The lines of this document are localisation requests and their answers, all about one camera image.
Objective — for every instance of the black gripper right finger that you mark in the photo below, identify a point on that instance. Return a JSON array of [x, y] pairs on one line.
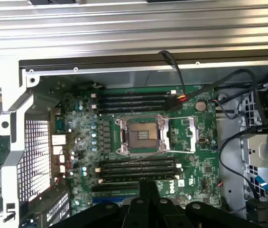
[[195, 216]]

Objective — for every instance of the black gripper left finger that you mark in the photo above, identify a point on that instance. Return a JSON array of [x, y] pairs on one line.
[[114, 216]]

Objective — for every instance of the blue expansion slot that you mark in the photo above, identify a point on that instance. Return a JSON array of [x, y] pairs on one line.
[[110, 200]]

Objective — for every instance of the long black expansion slot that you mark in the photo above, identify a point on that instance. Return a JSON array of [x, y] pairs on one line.
[[114, 188]]

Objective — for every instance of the green motherboard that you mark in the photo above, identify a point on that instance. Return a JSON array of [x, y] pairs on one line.
[[190, 166]]

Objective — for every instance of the black RAM slot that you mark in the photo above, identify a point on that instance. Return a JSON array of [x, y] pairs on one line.
[[129, 104], [129, 109], [133, 162], [133, 98], [133, 169], [133, 94]]

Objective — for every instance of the silver locking lever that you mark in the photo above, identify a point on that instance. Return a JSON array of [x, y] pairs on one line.
[[148, 158]]

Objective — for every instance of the silver socket cover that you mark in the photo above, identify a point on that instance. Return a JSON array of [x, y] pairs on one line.
[[193, 133]]

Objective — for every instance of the CPU socket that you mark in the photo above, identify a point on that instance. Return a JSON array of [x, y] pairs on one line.
[[143, 134]]

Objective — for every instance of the silver coin battery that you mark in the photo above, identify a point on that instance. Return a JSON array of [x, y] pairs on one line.
[[200, 106]]

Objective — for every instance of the open grey PC case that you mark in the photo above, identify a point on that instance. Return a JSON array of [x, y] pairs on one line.
[[10, 99]]

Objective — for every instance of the silver disk bay bracket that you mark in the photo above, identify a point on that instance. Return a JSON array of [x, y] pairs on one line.
[[254, 152]]

